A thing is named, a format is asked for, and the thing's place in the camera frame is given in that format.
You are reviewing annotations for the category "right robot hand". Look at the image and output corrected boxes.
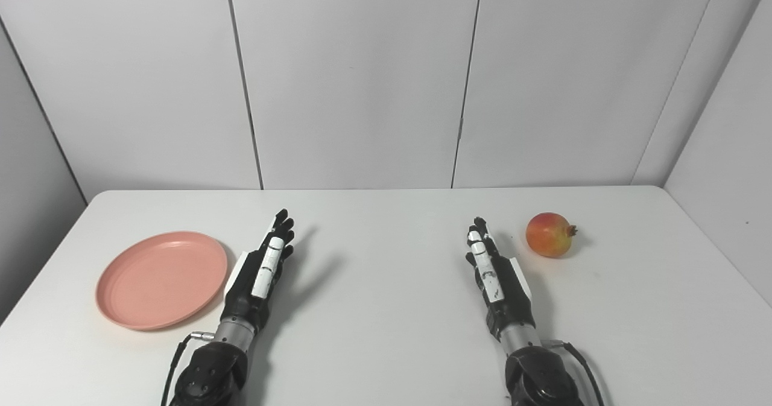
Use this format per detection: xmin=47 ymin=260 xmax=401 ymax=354
xmin=465 ymin=217 xmax=537 ymax=341

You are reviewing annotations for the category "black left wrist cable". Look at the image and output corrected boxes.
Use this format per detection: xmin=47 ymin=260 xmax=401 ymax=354
xmin=160 ymin=331 xmax=215 ymax=406

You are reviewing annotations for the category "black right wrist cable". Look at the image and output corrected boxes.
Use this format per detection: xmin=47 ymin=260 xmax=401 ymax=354
xmin=541 ymin=340 xmax=606 ymax=406

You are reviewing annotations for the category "red yellow pomegranate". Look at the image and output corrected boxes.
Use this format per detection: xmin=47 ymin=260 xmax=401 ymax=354
xmin=525 ymin=212 xmax=578 ymax=258

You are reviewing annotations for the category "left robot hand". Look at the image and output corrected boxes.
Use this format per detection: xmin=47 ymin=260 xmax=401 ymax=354
xmin=221 ymin=209 xmax=296 ymax=332

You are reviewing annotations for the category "pink plate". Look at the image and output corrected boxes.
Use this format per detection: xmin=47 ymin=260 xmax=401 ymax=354
xmin=95 ymin=231 xmax=229 ymax=331

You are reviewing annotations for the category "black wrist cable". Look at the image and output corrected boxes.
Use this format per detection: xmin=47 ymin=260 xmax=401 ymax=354
xmin=541 ymin=340 xmax=606 ymax=406
xmin=160 ymin=331 xmax=215 ymax=406

